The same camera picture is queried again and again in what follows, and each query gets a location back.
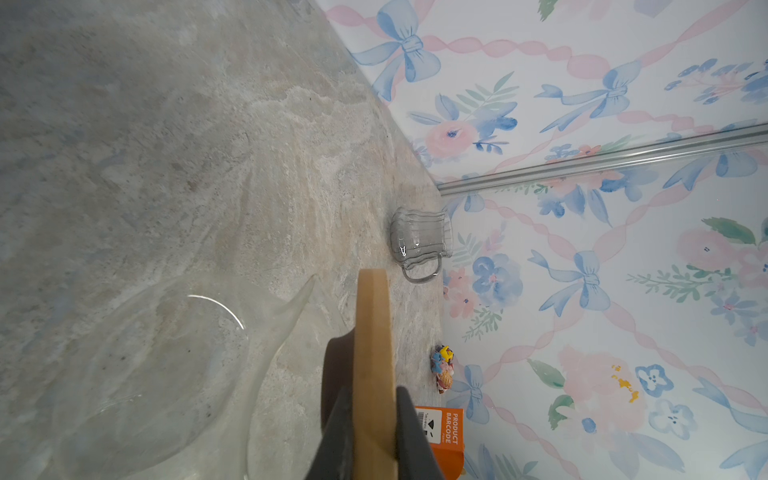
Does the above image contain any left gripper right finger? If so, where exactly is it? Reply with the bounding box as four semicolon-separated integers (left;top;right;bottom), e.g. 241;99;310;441
396;386;444;480

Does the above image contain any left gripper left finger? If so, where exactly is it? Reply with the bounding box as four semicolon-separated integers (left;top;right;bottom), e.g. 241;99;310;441
305;387;354;480

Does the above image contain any wooden dripper ring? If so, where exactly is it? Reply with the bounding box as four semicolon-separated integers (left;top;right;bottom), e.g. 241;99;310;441
320;268;400;480

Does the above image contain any orange coffee filter pack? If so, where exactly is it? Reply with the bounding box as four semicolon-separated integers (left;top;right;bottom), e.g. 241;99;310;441
415;406;465;480

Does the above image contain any small colourful toy figure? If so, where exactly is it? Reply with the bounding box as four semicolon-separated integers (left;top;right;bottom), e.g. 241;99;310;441
430;345;454;394

